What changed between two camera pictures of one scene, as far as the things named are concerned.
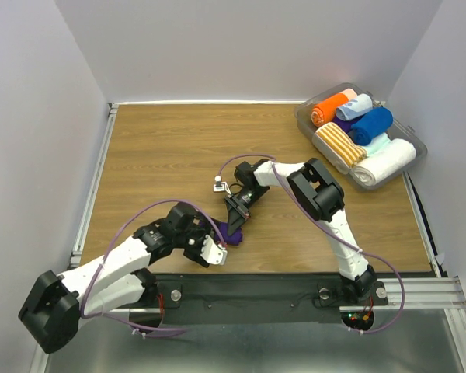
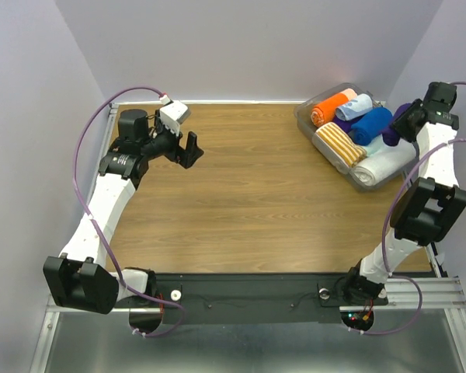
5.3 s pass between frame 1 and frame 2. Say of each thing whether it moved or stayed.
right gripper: moved
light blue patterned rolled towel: stayed
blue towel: stayed
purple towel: moved
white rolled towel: stayed
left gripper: moved
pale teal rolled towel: stayed
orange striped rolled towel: stayed
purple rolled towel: stayed
